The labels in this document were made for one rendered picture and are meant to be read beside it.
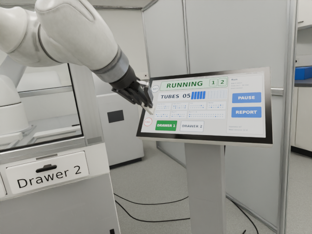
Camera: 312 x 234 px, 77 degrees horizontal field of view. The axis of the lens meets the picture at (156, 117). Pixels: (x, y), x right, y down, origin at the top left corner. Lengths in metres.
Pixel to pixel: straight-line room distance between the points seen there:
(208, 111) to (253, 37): 0.84
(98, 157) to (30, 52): 0.56
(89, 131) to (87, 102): 0.12
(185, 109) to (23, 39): 0.58
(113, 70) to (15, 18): 0.22
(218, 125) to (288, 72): 0.71
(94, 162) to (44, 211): 0.29
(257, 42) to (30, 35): 1.30
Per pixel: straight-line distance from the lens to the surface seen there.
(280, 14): 1.44
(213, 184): 0.97
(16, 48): 0.52
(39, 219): 1.08
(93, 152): 0.92
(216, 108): 0.80
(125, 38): 4.34
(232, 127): 0.76
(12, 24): 0.52
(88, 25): 0.42
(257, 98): 0.81
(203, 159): 0.92
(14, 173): 0.97
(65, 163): 0.92
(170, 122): 0.82
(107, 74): 0.49
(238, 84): 0.85
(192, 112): 0.81
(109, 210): 1.07
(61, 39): 0.43
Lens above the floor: 1.24
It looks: 14 degrees down
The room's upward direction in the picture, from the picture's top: 6 degrees counter-clockwise
